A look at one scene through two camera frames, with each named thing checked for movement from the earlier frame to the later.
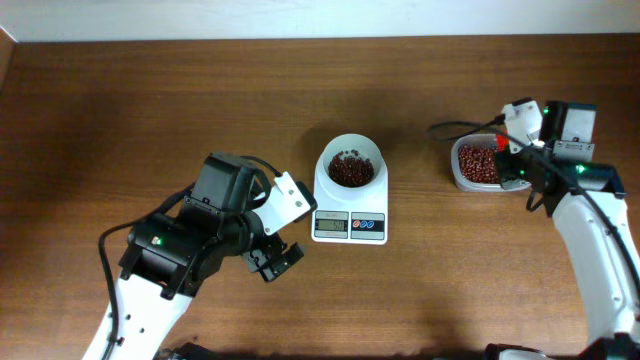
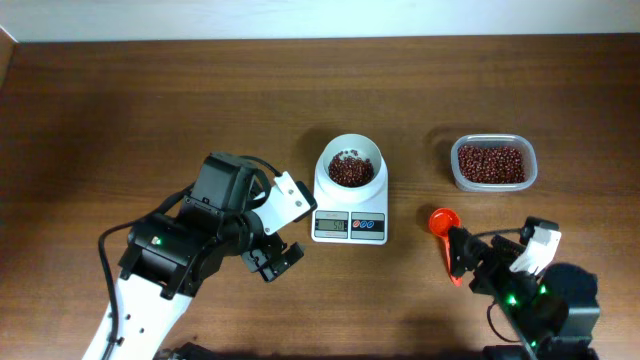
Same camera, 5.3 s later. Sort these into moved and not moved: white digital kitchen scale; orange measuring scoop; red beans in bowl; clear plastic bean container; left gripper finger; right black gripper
Moved: right black gripper; orange measuring scoop
Not moved: white digital kitchen scale; left gripper finger; red beans in bowl; clear plastic bean container
